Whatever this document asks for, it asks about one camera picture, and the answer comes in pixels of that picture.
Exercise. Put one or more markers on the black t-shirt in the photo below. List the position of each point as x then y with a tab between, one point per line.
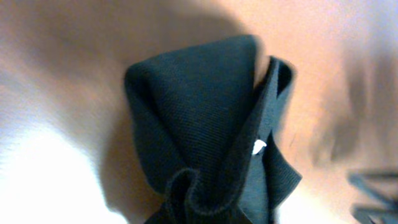
203	131

